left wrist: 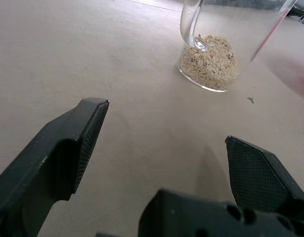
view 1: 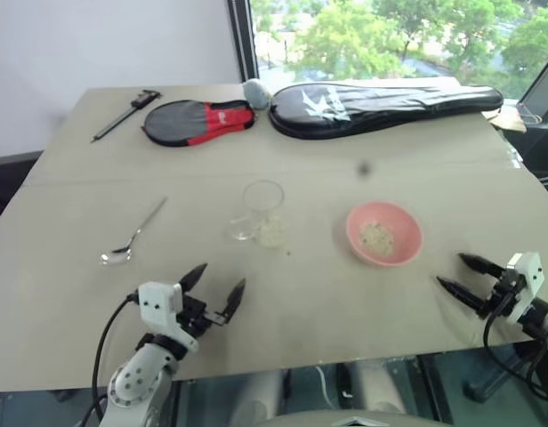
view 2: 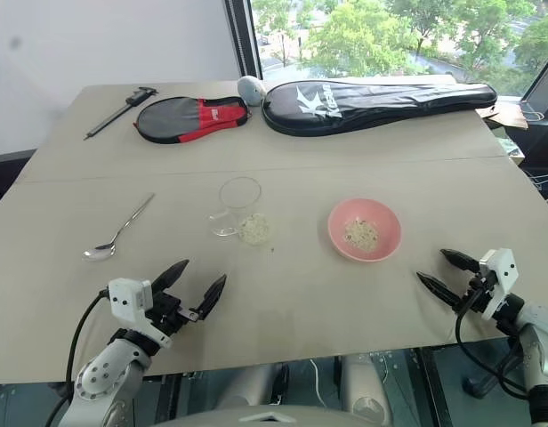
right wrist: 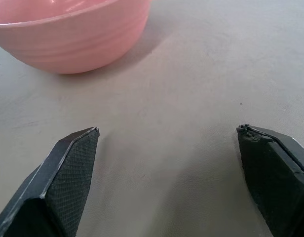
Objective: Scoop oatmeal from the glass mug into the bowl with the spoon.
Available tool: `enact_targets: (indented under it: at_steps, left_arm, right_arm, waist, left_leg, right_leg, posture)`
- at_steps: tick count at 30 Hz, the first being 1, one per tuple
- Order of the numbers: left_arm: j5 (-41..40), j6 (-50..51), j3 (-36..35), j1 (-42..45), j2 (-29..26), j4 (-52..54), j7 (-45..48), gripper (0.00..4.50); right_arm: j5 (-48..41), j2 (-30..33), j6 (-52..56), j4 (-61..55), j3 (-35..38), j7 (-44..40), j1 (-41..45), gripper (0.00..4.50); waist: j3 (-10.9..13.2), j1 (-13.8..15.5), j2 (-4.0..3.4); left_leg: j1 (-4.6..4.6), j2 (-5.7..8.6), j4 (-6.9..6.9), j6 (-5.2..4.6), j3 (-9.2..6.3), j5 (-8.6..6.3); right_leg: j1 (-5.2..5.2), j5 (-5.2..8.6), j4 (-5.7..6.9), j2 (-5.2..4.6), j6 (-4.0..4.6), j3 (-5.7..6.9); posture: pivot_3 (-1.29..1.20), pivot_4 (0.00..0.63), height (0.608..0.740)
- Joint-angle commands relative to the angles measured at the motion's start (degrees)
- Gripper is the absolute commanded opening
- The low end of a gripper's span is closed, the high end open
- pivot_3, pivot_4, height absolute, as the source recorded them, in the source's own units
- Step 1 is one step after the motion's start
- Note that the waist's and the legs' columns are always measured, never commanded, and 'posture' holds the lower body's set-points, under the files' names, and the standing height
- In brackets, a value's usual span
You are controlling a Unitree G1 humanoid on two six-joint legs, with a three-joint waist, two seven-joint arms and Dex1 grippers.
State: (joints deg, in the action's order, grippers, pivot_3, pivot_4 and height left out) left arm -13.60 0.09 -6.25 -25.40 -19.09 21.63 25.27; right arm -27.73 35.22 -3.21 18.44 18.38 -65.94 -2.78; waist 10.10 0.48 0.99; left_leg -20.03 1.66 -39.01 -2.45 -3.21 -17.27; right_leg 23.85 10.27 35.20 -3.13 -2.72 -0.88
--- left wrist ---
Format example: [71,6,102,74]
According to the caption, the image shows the clear glass measuring cup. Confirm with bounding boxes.
[176,0,299,93]

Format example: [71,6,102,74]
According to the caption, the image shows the black object at table edge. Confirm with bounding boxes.
[287,4,304,23]

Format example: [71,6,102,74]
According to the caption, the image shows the beige granular flakes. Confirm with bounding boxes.
[179,34,239,90]

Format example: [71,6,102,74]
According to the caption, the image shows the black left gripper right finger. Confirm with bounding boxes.
[225,135,304,214]

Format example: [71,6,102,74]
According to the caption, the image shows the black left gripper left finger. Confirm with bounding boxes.
[0,97,111,237]

